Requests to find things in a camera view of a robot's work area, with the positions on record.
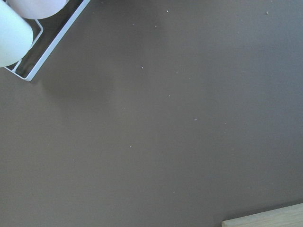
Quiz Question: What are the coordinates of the pastel pink cup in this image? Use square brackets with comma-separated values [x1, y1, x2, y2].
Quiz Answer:
[7, 0, 68, 19]

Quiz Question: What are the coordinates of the white cup rack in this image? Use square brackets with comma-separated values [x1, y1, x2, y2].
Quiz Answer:
[1, 0, 89, 81]

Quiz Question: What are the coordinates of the wooden cutting board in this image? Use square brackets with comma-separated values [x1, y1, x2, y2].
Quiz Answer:
[222, 203, 303, 227]

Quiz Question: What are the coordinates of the pastel green cup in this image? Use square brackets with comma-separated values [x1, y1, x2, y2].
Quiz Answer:
[0, 1, 33, 67]

